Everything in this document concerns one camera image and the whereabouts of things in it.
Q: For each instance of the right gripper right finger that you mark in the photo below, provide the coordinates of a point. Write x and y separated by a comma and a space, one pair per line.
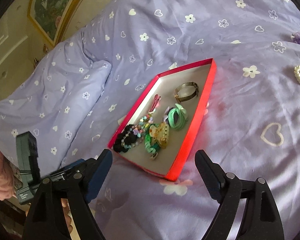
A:
211, 174

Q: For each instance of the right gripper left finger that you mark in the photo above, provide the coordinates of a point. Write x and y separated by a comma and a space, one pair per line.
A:
98, 173

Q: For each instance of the black scrunchie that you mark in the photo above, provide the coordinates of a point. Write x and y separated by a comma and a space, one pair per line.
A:
125, 140

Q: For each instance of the pink hair clip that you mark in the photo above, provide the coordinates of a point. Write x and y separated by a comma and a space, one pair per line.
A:
155, 103

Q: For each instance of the left hand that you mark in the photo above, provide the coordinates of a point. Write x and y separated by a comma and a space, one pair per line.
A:
66, 211

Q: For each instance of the red shallow cardboard box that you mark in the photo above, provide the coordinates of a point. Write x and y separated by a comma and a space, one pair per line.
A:
184, 119

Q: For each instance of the yellow claw hair clip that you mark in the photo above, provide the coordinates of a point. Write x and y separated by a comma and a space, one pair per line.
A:
160, 134

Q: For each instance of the purple flowered bed quilt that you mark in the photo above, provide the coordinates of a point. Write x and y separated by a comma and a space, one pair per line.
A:
118, 55

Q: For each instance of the framed landscape painting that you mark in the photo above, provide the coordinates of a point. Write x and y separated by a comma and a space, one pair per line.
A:
52, 17

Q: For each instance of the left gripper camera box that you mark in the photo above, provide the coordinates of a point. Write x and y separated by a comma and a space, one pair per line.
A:
27, 154

